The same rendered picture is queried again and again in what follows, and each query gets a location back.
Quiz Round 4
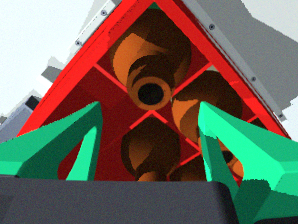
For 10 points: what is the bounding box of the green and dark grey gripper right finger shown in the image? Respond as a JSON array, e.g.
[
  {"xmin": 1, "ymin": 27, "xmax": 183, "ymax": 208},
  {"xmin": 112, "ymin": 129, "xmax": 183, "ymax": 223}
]
[{"xmin": 198, "ymin": 102, "xmax": 298, "ymax": 224}]

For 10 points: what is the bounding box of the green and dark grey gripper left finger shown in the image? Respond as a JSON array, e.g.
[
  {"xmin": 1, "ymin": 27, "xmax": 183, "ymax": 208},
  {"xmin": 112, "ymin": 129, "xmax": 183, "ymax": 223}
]
[{"xmin": 0, "ymin": 102, "xmax": 103, "ymax": 180}]

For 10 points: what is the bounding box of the red crate with dividers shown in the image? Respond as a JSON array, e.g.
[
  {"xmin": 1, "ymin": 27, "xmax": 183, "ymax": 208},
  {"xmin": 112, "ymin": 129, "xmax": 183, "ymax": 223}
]
[{"xmin": 16, "ymin": 0, "xmax": 291, "ymax": 181}]

